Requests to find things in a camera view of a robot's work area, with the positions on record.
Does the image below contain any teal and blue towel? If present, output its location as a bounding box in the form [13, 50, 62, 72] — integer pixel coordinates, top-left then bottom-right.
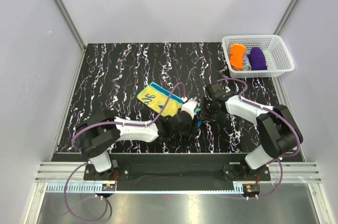
[137, 82, 189, 127]

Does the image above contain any orange and grey towel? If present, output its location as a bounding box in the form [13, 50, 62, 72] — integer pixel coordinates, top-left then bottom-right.
[229, 43, 246, 71]

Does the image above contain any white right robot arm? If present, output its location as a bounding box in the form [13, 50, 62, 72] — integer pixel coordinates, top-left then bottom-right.
[200, 82, 303, 180]

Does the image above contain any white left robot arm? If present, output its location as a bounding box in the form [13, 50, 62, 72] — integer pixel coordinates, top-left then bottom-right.
[72, 110, 197, 180]

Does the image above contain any white blue rolled towel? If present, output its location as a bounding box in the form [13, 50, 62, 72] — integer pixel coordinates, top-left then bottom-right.
[242, 54, 251, 71]

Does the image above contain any white plastic basket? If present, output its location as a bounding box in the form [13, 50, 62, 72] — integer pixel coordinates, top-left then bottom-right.
[222, 35, 295, 78]

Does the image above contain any purple rolled towel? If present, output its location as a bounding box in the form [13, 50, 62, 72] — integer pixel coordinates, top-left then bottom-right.
[248, 47, 267, 70]

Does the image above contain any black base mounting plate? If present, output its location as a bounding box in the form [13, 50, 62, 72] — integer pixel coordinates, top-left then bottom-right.
[83, 153, 271, 182]

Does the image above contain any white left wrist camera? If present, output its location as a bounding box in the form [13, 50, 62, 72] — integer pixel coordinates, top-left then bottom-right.
[181, 97, 198, 118]

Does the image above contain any aluminium frame rail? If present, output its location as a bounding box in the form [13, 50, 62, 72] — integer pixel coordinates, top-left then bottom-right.
[223, 162, 322, 184]

